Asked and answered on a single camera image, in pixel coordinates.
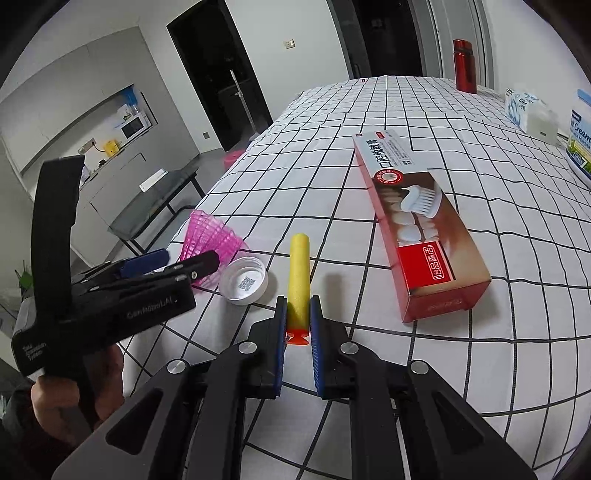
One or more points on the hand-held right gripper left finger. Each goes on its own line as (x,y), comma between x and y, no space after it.
(279,350)

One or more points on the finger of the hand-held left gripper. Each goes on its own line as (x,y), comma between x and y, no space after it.
(198,265)
(143,261)

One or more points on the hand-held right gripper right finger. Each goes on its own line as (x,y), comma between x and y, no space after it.
(316,350)

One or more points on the pink ribbed plastic cup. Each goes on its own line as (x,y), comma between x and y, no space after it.
(203,235)

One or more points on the yellow foam dart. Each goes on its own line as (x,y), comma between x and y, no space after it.
(298,277)

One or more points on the person's left forearm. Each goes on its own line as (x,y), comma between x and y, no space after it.
(23,429)

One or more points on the person's left hand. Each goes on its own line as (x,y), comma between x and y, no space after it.
(111,374)

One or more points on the white bottle cap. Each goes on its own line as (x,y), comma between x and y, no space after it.
(242,281)

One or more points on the dark bench table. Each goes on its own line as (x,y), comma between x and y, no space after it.
(152,203)

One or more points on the white flat box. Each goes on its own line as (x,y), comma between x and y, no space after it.
(154,180)

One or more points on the pink plastic stool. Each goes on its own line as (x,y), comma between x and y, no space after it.
(233,159)

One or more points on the yellow box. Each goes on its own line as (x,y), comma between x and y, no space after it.
(111,147)

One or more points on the white microwave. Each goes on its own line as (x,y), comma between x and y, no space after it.
(135,126)

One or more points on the blue water bottle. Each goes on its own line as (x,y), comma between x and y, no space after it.
(130,102)

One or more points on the red toothpaste box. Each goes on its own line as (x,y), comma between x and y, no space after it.
(425,230)

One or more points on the broom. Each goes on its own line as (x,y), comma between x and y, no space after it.
(240,101)

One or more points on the grey kitchen cabinet unit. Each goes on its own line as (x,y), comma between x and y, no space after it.
(92,69)

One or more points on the dark entrance door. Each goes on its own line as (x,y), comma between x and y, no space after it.
(388,37)

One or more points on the red thermos bottle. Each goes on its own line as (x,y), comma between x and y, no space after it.
(464,69)

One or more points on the white tissue pack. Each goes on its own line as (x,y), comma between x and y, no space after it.
(531,115)

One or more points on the white milk powder jar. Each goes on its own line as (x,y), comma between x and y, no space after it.
(581,138)

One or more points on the wall socket strip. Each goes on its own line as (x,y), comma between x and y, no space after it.
(86,146)

